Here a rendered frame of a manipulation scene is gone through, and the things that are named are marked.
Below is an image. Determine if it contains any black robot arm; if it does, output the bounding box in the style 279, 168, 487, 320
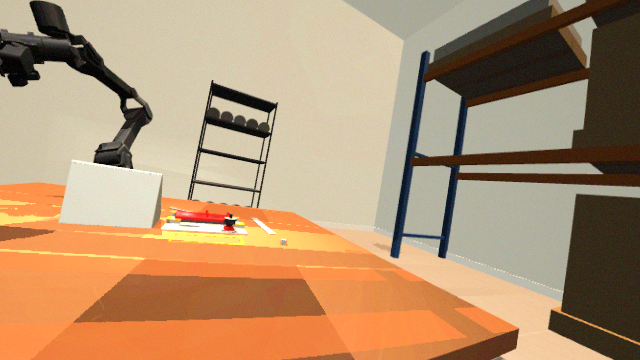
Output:
0, 0, 153, 169

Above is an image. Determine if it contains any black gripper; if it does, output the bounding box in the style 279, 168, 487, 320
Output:
0, 29, 50, 87

